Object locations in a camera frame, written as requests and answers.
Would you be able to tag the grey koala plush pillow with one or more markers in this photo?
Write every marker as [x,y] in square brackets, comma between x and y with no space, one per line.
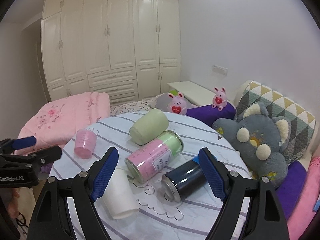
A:
[260,140]

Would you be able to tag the pink bunny plush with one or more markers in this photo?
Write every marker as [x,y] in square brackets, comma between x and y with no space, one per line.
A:
[220,100]
[178,104]

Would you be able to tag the light green cup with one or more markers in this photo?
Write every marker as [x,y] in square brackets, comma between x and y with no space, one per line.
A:
[148,127]

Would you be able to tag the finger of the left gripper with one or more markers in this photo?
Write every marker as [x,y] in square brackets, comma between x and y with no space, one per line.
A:
[34,160]
[8,146]

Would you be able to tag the pink folded quilt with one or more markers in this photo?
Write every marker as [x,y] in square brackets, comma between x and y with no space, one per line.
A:
[58,121]

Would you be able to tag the pink bunny plush right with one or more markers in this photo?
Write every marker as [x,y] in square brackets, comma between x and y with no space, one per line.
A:
[220,100]

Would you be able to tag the white bedside table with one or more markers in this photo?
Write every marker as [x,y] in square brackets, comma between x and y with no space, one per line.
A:
[193,92]

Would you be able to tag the pink green glass jar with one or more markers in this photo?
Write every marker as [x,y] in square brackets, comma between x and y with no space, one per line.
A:
[151,158]

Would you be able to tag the pink blanket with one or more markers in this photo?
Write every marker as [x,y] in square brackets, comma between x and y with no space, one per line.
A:
[303,212]

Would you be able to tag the pink bunny plush left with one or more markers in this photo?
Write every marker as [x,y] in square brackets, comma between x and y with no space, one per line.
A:
[178,104]

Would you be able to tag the purple cushion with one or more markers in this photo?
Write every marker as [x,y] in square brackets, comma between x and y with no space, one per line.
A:
[208,115]

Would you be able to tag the triangle pattern quilted pillow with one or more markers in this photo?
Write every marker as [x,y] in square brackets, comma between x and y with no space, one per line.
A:
[304,126]

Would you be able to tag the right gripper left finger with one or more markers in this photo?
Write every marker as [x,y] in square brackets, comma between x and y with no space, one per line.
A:
[51,218]

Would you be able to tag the purple blanket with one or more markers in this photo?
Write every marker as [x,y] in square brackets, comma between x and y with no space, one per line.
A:
[289,191]

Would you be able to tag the grey round pillow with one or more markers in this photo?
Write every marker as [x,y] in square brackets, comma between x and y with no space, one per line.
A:
[163,102]

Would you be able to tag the dark blue glass jar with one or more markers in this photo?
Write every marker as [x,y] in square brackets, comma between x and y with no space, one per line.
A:
[182,181]

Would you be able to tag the pink plastic cup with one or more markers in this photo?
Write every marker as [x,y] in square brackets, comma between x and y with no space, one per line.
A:
[85,142]

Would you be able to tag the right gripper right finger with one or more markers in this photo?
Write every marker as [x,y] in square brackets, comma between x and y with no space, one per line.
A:
[265,218]

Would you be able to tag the white paper cup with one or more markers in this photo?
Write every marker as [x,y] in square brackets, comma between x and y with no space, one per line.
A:
[118,197]

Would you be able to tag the cream white wardrobe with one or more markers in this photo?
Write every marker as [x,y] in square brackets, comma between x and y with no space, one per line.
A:
[129,49]

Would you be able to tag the heart pattern bed sheet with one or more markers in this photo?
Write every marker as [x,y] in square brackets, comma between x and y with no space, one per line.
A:
[135,106]

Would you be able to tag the white wall socket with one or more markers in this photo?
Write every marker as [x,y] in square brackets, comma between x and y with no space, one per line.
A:
[220,70]

